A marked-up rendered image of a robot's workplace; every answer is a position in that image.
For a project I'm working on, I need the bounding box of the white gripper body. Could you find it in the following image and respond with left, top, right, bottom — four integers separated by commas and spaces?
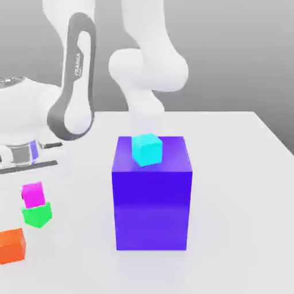
0, 160, 60, 184

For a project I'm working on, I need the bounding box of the small magenta cube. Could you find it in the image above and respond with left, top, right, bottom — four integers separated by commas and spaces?
21, 181, 46, 209

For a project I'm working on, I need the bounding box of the small green cube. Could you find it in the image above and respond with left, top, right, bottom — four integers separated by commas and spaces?
21, 202, 53, 229

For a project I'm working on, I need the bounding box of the small orange cube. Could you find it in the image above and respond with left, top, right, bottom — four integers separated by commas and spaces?
0, 227, 26, 265

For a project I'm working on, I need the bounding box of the small cyan cube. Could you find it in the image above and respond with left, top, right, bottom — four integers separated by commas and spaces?
131, 133, 164, 168

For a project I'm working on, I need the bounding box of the large blue box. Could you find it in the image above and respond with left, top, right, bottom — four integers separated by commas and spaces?
111, 136, 193, 252

